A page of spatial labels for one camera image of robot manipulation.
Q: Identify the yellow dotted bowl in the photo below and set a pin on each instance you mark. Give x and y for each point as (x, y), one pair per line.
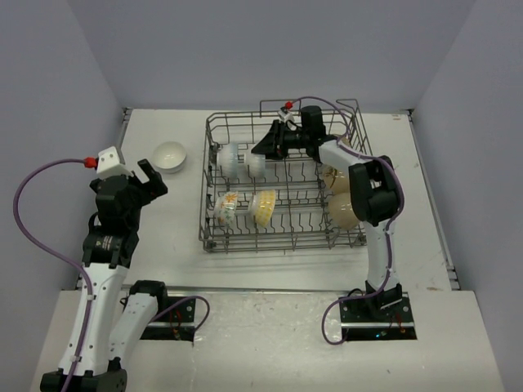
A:
(261, 207)

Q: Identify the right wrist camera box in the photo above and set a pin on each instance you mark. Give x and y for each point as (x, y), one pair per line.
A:
(285, 115)

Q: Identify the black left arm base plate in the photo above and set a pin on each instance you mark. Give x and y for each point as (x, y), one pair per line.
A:
(177, 325)

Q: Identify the plain beige bowl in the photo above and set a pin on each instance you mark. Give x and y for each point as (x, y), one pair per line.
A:
(341, 211)

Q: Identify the beige bowl with plant drawing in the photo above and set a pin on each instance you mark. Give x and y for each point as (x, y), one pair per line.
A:
(335, 180)

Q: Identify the light blue bowl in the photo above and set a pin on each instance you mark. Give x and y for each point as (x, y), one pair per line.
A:
(255, 165)
(169, 157)

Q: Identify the beige bowl with flower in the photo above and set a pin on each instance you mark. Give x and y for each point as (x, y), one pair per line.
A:
(343, 139)

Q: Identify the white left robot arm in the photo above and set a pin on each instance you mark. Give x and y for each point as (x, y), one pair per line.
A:
(98, 346)

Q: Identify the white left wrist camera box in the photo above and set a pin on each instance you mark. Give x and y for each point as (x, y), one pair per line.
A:
(111, 163)

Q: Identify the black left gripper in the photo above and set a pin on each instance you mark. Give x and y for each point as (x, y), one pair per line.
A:
(152, 189)

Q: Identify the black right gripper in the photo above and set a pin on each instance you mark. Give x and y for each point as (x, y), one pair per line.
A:
(274, 145)

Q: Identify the grey wire dish rack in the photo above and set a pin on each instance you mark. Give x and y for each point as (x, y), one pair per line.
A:
(301, 218)

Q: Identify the orange green floral bowl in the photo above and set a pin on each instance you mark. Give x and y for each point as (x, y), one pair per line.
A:
(225, 208)

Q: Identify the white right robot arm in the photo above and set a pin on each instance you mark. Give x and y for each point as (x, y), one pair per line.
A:
(377, 197)

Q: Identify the light blue bowl rack end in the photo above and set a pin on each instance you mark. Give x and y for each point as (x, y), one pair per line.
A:
(228, 161)

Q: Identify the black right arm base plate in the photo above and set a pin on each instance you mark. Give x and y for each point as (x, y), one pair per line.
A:
(361, 321)

